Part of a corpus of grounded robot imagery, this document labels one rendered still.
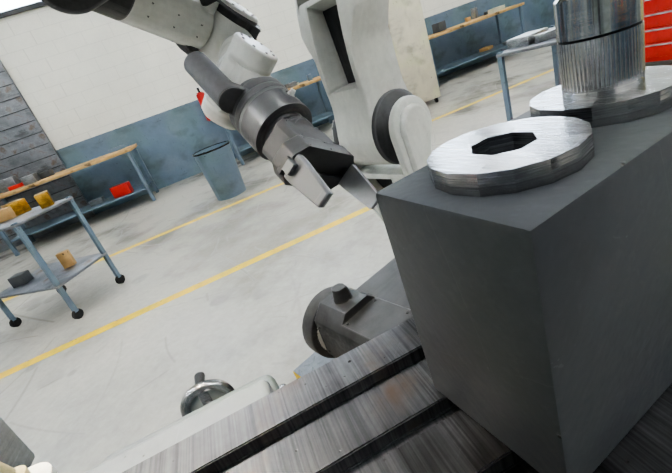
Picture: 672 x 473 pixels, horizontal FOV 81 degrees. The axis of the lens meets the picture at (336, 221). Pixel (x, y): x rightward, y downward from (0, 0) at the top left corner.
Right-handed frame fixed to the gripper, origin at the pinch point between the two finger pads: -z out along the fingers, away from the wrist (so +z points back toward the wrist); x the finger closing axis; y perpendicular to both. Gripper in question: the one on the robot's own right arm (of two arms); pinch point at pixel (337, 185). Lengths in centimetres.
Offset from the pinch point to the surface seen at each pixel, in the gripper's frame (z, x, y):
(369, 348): -16.0, 3.3, -8.9
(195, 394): 7, -12, -60
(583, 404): -28.4, 12.7, 6.2
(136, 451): -5.2, 12.8, -39.1
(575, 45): -14.0, 9.2, 21.7
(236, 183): 292, -290, -207
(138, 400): 61, -62, -177
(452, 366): -22.5, 10.2, 0.5
